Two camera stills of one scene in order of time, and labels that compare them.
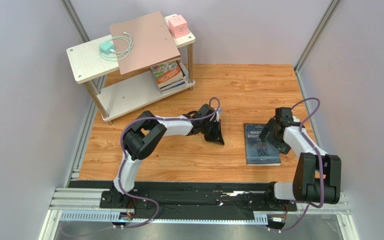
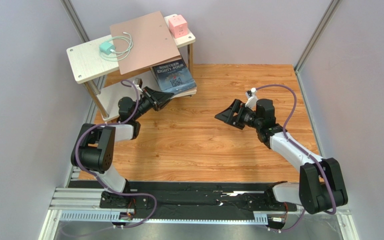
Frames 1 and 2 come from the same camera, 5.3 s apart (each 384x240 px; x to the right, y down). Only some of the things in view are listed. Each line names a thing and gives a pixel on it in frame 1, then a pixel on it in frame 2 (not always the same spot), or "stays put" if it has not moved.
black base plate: (191, 200) stays put
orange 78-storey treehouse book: (168, 73) -> (188, 92)
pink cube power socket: (178, 26) stays put
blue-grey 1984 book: (257, 152) -> (174, 77)
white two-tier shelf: (119, 94) stays put
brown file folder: (143, 42) stays put
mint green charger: (105, 47) stays put
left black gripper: (217, 137) -> (156, 98)
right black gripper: (271, 129) -> (238, 113)
